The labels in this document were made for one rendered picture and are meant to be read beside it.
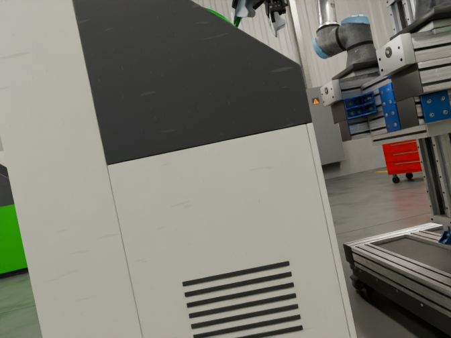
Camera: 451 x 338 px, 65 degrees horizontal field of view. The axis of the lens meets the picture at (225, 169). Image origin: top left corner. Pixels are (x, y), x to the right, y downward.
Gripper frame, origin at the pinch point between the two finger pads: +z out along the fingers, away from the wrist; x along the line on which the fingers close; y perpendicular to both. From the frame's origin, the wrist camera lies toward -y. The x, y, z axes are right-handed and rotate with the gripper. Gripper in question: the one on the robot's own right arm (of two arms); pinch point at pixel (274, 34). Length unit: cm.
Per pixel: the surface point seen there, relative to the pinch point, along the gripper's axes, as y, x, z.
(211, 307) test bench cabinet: -41, -47, 86
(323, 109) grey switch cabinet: 187, 632, -33
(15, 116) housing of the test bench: -84, -47, 23
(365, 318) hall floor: 13, 1, 121
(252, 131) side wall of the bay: -20, -47, 41
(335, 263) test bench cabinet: -5, -47, 81
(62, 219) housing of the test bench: -76, -47, 54
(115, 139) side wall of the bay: -57, -47, 35
